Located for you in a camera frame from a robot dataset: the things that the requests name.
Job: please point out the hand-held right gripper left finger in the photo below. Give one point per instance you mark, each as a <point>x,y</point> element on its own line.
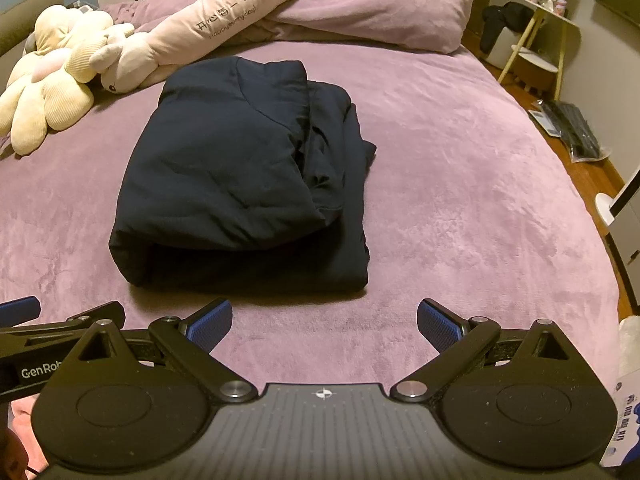
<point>207,325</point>

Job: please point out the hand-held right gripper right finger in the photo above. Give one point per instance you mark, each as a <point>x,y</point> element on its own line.
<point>440,325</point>

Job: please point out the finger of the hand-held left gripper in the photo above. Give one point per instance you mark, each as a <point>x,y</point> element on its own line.
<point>50,332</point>
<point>22,312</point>

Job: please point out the navy zip jacket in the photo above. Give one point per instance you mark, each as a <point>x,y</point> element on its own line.
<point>215,170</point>

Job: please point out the pink cloth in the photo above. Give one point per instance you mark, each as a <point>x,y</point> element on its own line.
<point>22,415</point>

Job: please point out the purple bed sheet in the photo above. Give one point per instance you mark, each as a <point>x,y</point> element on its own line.
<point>475,185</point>

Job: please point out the white fluffy cloth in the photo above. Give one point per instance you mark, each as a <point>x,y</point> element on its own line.
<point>631,340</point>

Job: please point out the white standing appliance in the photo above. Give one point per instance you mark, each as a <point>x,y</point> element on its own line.
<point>607,210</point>

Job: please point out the blue white printed box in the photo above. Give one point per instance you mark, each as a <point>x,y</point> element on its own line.
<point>625,410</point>

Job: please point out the cream flower plush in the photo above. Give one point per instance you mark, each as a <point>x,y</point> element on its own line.
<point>45,100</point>

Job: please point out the black keyboard in plastic bag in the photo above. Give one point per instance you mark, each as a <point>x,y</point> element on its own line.
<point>570,127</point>

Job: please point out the white rabbit plush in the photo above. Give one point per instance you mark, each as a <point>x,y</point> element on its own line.
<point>125,65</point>

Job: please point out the round white stool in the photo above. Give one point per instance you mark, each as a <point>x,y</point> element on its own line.
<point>535,67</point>

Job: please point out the grey padded headboard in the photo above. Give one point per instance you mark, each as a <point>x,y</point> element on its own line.
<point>30,20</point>

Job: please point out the long pink plush pillow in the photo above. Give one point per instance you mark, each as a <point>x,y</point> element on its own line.
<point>215,20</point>

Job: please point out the black garment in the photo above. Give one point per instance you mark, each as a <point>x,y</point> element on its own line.
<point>500,22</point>

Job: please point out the purple duvet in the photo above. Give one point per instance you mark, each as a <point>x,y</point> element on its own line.
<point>390,5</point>

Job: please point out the yellow side table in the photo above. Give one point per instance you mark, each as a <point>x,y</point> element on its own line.
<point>550,12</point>

